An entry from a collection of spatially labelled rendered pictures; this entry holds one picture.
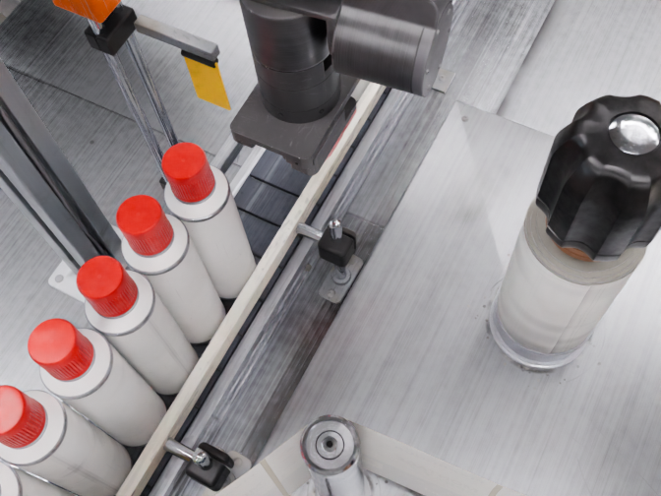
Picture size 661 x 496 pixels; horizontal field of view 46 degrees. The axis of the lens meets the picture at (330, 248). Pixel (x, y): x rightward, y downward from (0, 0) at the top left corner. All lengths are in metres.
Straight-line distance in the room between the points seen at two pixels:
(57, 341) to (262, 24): 0.24
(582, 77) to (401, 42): 0.52
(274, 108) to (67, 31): 0.55
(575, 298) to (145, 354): 0.32
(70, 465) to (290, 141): 0.28
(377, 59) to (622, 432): 0.40
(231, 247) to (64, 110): 0.38
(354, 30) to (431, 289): 0.34
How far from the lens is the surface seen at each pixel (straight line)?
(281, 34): 0.48
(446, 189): 0.78
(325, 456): 0.49
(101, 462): 0.64
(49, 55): 1.04
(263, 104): 0.56
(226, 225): 0.62
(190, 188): 0.58
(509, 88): 0.93
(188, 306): 0.65
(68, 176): 0.69
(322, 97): 0.53
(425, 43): 0.45
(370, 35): 0.46
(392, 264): 0.74
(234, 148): 0.72
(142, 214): 0.56
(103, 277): 0.54
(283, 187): 0.79
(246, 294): 0.70
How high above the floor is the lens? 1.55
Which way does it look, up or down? 63 degrees down
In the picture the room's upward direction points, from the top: 8 degrees counter-clockwise
